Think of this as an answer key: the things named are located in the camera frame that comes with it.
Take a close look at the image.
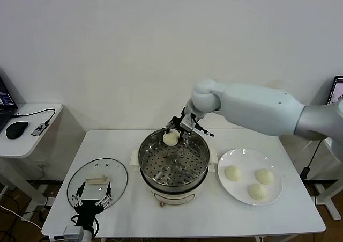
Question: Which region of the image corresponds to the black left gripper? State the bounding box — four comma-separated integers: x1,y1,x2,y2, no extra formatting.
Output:
71,181,113,231

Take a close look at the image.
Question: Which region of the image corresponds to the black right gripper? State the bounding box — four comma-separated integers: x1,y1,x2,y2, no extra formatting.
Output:
164,108,192,144

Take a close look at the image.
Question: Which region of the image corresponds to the white steamed baozi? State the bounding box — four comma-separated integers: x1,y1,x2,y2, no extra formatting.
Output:
162,129,181,147
224,165,243,182
247,183,268,201
255,168,276,185

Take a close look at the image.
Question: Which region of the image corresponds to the round glass pot lid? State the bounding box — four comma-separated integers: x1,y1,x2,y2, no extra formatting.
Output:
66,158,129,214

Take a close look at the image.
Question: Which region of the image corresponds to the stainless steel steamer basket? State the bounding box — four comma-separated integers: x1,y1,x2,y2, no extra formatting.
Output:
138,127,211,188

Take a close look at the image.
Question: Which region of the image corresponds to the cream electric cooker base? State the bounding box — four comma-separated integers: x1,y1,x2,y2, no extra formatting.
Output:
130,147,218,208

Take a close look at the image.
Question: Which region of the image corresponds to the white side desk with mouse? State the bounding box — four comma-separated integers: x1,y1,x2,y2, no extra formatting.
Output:
0,103,64,209

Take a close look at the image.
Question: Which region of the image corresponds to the round white plate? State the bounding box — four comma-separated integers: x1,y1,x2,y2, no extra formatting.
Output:
217,148,284,206

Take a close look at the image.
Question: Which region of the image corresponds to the black computer mouse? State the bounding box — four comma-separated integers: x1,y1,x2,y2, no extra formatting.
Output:
5,121,29,140

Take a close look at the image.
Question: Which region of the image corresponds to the black laptop with dark screen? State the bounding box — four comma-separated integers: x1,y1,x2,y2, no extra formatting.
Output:
0,67,19,133

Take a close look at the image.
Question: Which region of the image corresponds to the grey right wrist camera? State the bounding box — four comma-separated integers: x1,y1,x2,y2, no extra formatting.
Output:
180,114,215,138

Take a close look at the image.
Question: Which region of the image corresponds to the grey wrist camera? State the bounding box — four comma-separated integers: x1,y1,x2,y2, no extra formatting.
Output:
49,225,84,241
180,114,215,138

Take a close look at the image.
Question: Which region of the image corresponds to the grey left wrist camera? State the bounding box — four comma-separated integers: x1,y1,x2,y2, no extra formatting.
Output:
49,225,84,241

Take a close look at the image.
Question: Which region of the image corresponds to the grey usb adapter with cable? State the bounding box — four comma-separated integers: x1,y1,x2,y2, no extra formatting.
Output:
12,108,56,138

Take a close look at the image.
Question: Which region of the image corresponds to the black power cable with adapter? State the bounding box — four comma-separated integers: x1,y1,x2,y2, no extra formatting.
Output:
299,138,322,180

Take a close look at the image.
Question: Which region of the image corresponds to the grey laptop showing camera views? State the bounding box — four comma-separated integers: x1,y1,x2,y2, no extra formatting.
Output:
326,75,343,106

